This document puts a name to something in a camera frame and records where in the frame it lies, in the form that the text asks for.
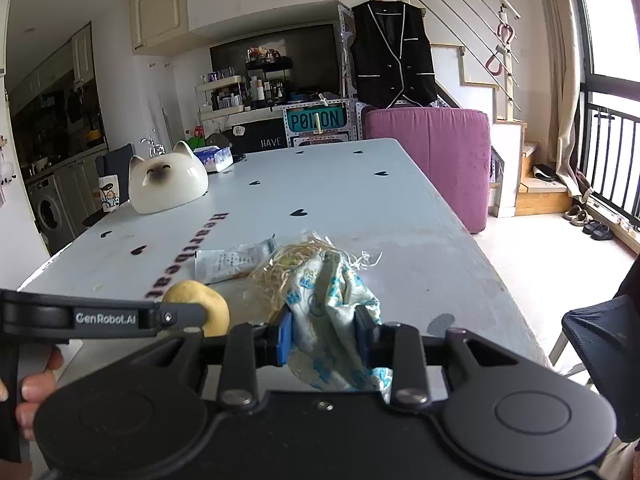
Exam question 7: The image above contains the yellow round sponge ball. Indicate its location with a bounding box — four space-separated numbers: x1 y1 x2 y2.
163 280 231 337

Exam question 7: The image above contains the bagged beige cord with beads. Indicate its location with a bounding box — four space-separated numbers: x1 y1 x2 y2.
244 230 384 323

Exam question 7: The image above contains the small white blue packet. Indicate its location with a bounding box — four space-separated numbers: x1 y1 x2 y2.
194 236 277 285

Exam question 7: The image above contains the blue patterned white cloth pouch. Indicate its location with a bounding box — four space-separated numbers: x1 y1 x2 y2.
281 250 393 396

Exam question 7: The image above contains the person's left hand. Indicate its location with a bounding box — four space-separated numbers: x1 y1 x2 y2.
15 346 64 441

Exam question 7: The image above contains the white washing machine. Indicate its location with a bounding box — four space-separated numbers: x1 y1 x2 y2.
27 176 75 256

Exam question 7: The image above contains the white cartoon tote bag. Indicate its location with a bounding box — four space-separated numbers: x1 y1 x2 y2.
98 174 120 214

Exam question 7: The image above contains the dark blue chair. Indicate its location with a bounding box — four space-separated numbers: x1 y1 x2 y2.
82 143 134 228

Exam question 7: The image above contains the white ceramic cat figure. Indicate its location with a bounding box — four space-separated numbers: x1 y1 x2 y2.
128 141 208 214

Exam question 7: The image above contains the blue tissue pack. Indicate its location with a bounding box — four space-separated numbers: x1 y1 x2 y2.
194 145 233 174

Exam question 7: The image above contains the dark folding chair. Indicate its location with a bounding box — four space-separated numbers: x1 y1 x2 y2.
561 295 639 442

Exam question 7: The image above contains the green shopping bag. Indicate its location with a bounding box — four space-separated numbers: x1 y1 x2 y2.
184 126 206 151

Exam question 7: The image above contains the teal POIZON sign box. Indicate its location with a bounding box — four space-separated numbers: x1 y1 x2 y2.
282 99 359 148

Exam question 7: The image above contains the white cosmetics shelf rack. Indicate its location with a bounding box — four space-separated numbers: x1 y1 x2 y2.
195 75 245 120

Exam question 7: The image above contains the black vest with white trim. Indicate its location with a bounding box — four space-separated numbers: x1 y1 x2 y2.
350 0 437 108

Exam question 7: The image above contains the beige window curtain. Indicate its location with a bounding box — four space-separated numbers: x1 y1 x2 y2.
541 0 582 197

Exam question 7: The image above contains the cream upper wall cabinet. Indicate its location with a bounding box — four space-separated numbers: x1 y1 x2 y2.
129 0 194 56

